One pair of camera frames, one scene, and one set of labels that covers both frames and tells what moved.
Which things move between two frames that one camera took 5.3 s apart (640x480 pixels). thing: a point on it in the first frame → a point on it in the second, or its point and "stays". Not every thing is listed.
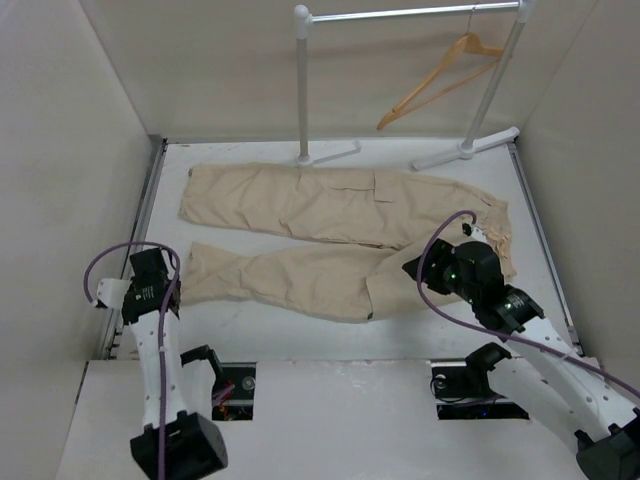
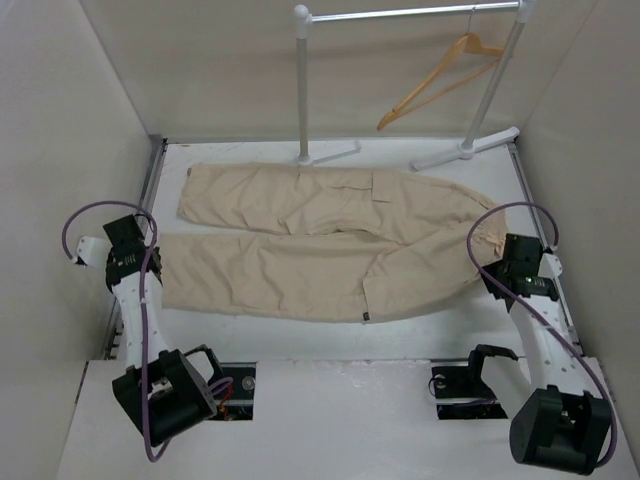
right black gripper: (439, 252) → (492, 266)
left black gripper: (131, 288) → (110, 258)
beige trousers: (324, 241) stays
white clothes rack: (302, 23) stays
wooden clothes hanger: (469, 43) stays
